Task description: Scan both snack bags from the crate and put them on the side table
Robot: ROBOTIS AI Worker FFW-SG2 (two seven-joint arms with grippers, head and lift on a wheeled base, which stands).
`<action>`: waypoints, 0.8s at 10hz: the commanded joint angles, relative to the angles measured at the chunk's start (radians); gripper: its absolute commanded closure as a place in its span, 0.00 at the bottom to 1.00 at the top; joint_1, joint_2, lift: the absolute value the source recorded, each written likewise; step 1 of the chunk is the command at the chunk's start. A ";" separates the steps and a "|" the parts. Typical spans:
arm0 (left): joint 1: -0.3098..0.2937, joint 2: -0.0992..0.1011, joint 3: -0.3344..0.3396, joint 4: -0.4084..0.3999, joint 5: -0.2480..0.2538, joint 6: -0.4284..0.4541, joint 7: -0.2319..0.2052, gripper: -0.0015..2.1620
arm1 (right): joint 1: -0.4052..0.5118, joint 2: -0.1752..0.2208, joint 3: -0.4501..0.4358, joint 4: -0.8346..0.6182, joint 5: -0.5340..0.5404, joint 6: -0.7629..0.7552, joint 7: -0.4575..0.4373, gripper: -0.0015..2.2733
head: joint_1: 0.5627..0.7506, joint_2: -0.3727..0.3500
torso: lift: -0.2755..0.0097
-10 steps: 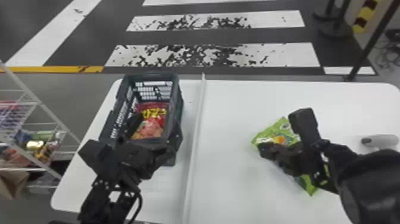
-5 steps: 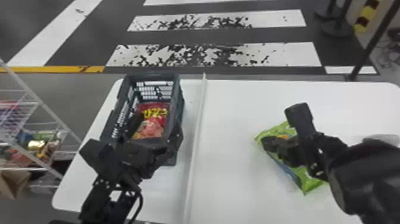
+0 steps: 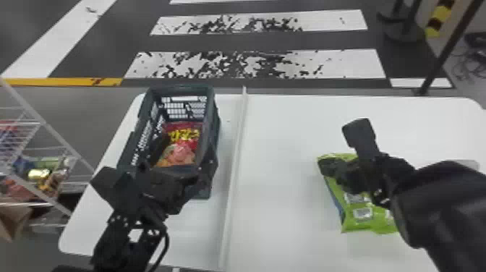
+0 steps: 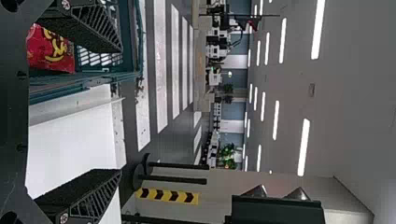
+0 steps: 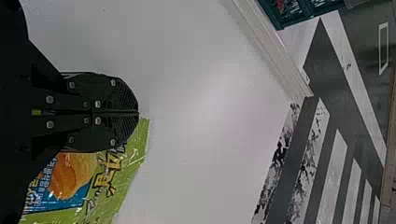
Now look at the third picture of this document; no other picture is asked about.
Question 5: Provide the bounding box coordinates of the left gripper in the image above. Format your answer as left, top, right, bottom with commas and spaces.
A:
141, 158, 220, 216

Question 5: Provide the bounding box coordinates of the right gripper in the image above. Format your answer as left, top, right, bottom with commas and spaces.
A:
317, 152, 417, 208

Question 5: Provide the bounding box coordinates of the green snack packet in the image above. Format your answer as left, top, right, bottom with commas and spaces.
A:
317, 152, 401, 235

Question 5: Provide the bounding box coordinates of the green basket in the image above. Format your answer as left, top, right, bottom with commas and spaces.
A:
115, 83, 222, 200

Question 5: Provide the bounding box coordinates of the red snack packet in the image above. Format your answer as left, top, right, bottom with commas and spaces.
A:
155, 121, 203, 169

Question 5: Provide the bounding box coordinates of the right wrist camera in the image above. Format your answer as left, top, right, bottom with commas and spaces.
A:
341, 118, 382, 161

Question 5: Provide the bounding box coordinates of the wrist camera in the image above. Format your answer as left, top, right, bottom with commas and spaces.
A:
90, 166, 144, 222
341, 118, 382, 161

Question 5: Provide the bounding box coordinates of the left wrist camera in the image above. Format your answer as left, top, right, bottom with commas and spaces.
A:
90, 166, 144, 222

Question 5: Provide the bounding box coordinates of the white wire rack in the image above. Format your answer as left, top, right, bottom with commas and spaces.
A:
0, 77, 95, 229

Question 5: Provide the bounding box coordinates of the black post on round foot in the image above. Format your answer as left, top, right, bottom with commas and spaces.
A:
376, 0, 427, 43

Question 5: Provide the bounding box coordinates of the yellow black striped post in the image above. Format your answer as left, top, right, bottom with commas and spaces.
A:
424, 0, 457, 39

